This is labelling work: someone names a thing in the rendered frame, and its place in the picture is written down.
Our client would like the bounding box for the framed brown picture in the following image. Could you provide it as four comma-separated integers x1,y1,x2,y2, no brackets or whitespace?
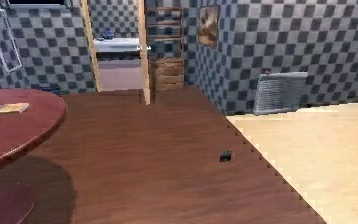
198,4,220,49

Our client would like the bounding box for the wooden door frame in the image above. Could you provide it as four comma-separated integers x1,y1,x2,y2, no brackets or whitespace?
80,0,152,106

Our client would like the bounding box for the black television set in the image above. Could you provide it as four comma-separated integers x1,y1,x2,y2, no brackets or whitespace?
0,0,73,10

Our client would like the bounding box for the wooden shelf with drawers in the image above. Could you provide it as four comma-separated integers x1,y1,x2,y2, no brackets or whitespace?
146,6,186,93

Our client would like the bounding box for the yellow book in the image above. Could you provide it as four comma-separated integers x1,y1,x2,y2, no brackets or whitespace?
0,102,30,116

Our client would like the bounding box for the grey ribbed radiator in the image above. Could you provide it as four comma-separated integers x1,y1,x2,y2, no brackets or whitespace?
253,71,309,116

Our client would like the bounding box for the white framed window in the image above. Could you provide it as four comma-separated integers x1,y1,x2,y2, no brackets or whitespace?
0,7,23,74

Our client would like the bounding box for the round dark red table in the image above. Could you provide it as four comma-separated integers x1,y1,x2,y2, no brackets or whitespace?
0,88,68,224

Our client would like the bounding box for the small black object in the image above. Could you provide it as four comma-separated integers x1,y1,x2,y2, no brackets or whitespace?
219,150,234,163

